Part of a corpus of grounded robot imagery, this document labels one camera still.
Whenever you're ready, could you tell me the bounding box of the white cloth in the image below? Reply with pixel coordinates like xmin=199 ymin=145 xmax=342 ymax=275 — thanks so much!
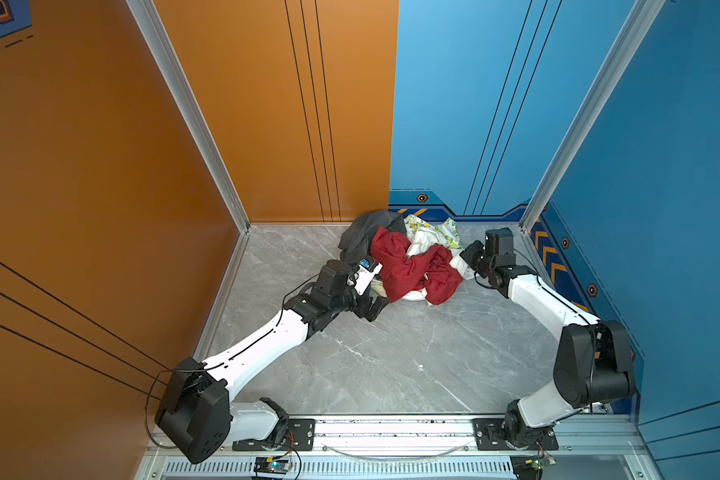
xmin=376 ymin=232 xmax=478 ymax=304

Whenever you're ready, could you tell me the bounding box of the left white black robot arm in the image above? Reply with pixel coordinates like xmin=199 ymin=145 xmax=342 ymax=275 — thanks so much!
xmin=154 ymin=257 xmax=389 ymax=464

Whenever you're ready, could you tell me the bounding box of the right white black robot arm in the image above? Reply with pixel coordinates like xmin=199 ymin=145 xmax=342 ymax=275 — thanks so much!
xmin=460 ymin=228 xmax=637 ymax=450

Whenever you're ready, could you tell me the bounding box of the dark grey cloth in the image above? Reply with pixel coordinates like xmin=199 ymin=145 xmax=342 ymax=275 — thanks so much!
xmin=338 ymin=210 xmax=406 ymax=264

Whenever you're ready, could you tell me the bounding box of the lemon print cloth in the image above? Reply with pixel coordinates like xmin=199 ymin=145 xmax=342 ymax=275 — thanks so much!
xmin=404 ymin=215 xmax=461 ymax=256

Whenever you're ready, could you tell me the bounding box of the red cloth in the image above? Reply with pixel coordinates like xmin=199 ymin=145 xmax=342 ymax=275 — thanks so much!
xmin=370 ymin=226 xmax=464 ymax=307

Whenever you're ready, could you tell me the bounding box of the left green circuit board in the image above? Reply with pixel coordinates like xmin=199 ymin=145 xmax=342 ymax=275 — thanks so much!
xmin=251 ymin=457 xmax=295 ymax=480

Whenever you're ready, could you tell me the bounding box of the right small circuit board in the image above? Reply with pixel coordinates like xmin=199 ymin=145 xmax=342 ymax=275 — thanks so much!
xmin=510 ymin=456 xmax=557 ymax=480

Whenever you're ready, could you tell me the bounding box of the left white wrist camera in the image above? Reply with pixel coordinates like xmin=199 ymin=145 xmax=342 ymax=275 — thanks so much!
xmin=354 ymin=256 xmax=382 ymax=295

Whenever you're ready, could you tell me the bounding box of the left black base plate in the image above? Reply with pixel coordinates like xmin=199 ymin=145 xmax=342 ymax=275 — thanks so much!
xmin=232 ymin=418 xmax=316 ymax=453

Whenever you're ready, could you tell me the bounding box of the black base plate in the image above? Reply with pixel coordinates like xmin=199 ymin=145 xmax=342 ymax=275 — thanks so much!
xmin=471 ymin=417 xmax=559 ymax=451
xmin=232 ymin=418 xmax=316 ymax=453

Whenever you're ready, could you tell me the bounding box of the aluminium front rail frame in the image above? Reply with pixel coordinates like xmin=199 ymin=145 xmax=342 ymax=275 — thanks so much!
xmin=136 ymin=413 xmax=662 ymax=479

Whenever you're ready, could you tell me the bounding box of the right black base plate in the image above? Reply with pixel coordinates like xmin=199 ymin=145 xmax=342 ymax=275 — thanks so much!
xmin=471 ymin=417 xmax=559 ymax=451

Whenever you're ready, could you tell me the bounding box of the right aluminium corner post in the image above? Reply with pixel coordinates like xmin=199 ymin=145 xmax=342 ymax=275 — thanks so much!
xmin=519 ymin=0 xmax=665 ymax=234

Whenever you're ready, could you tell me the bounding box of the aluminium corner post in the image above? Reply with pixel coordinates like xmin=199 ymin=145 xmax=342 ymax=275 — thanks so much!
xmin=126 ymin=0 xmax=250 ymax=234
xmin=519 ymin=0 xmax=665 ymax=234

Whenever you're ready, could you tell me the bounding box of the left aluminium corner post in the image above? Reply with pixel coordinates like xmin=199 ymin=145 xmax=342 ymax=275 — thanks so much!
xmin=126 ymin=0 xmax=250 ymax=234

